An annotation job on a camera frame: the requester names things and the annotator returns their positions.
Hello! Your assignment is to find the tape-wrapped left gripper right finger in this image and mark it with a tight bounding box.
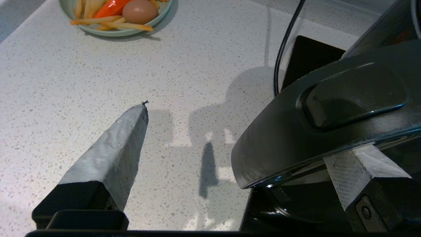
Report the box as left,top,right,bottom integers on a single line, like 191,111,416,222
323,144,421,233

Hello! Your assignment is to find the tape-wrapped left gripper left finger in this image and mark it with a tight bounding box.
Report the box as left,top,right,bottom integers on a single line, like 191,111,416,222
32,100,149,230

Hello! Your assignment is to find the black electric kettle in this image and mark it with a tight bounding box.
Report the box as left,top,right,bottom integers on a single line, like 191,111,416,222
231,0,421,231

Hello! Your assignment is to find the green plate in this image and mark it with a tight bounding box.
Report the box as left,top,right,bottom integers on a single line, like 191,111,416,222
58,0,173,38

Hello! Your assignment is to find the black glass induction cooktop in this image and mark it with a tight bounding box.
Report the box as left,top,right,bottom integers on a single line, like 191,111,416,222
239,35,357,231

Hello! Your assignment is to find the yellow toy fries pile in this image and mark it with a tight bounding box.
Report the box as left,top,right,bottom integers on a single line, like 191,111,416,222
70,0,170,33

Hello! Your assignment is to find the orange toy carrot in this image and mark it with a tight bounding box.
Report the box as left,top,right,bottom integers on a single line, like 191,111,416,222
93,0,133,19

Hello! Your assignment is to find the brown toy egg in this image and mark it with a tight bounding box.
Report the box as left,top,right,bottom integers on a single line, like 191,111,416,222
122,0,159,25

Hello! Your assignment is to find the black power cord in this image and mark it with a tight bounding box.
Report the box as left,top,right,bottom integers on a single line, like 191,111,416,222
273,0,307,98

